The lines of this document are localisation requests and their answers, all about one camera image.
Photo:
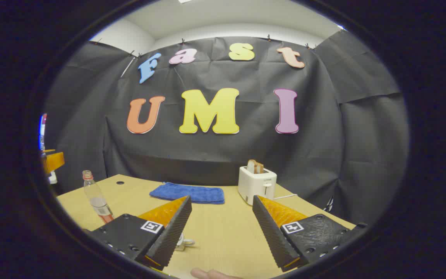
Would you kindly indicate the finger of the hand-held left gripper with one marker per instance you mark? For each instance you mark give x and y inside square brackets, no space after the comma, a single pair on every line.
[54,161]

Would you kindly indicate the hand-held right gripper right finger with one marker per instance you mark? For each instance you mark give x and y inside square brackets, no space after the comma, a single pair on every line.
[269,236]

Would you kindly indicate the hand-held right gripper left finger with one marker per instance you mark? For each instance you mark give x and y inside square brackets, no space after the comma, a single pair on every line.
[172,236]

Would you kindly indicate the white ceramic teacup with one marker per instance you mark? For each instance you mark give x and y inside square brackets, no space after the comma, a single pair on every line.
[184,244]

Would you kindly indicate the clear plastic water bottle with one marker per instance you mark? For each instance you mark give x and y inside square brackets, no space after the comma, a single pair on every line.
[98,201]

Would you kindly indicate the white box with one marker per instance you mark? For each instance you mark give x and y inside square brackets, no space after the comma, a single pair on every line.
[53,177]

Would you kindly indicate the computer screen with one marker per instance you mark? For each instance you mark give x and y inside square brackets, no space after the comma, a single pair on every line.
[43,131]

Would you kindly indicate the blue folded towel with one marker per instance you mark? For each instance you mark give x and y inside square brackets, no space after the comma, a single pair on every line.
[192,192]

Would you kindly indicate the white toaster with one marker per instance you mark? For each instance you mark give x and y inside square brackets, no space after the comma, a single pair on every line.
[256,186]

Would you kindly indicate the bread slice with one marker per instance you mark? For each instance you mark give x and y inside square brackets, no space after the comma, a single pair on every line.
[254,166]

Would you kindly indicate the black backdrop cloth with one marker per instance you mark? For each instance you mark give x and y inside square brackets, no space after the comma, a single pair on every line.
[227,155]

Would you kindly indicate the thin white rod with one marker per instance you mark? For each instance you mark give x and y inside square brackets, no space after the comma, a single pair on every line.
[127,67]

